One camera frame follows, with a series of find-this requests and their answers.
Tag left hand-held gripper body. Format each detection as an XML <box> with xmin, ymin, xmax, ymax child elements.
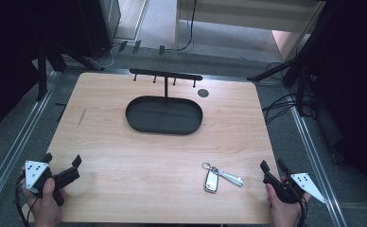
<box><xmin>24</xmin><ymin>160</ymin><xmax>80</xmax><ymax>207</ymax></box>

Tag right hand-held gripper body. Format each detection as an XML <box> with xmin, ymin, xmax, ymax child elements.
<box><xmin>262</xmin><ymin>171</ymin><xmax>328</xmax><ymax>204</ymax></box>

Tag silver key bunch with fob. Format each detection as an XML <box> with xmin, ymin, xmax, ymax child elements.
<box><xmin>201</xmin><ymin>161</ymin><xmax>245</xmax><ymax>194</ymax></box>

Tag black key rack with tray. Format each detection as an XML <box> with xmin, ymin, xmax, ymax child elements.
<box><xmin>125</xmin><ymin>67</ymin><xmax>204</xmax><ymax>136</ymax></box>

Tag person's right hand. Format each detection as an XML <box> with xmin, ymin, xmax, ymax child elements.
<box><xmin>265</xmin><ymin>183</ymin><xmax>312</xmax><ymax>227</ymax></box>

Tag person's left hand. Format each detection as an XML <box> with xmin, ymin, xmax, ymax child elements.
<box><xmin>20</xmin><ymin>166</ymin><xmax>66</xmax><ymax>227</ymax></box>

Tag black metal stand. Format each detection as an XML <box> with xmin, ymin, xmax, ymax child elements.
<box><xmin>246</xmin><ymin>0</ymin><xmax>337</xmax><ymax>117</ymax></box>
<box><xmin>35</xmin><ymin>37</ymin><xmax>106</xmax><ymax>102</ymax></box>

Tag black cabinet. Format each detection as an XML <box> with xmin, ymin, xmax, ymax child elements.
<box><xmin>77</xmin><ymin>0</ymin><xmax>122</xmax><ymax>59</ymax></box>

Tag metal floor rail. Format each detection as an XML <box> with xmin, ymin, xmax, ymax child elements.
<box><xmin>0</xmin><ymin>70</ymin><xmax>61</xmax><ymax>221</ymax></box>
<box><xmin>285</xmin><ymin>88</ymin><xmax>349</xmax><ymax>227</ymax></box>

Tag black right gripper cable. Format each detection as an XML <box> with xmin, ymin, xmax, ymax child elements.
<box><xmin>298</xmin><ymin>197</ymin><xmax>309</xmax><ymax>227</ymax></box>

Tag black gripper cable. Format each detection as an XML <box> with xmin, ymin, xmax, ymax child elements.
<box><xmin>13</xmin><ymin>174</ymin><xmax>36</xmax><ymax>227</ymax></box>
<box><xmin>298</xmin><ymin>197</ymin><xmax>309</xmax><ymax>227</ymax></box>

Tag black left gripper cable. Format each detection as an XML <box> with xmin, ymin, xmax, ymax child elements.
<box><xmin>13</xmin><ymin>174</ymin><xmax>36</xmax><ymax>227</ymax></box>

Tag black floor cable bundle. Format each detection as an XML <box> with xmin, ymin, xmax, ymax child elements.
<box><xmin>261</xmin><ymin>61</ymin><xmax>317</xmax><ymax>126</ymax></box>

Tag white floor cable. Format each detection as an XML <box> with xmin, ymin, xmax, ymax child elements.
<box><xmin>89</xmin><ymin>44</ymin><xmax>115</xmax><ymax>69</ymax></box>

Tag black hanging cable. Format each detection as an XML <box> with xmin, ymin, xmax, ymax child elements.
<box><xmin>165</xmin><ymin>0</ymin><xmax>199</xmax><ymax>52</ymax></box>

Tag white furniture frame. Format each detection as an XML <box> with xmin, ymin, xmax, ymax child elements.
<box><xmin>174</xmin><ymin>0</ymin><xmax>327</xmax><ymax>62</ymax></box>

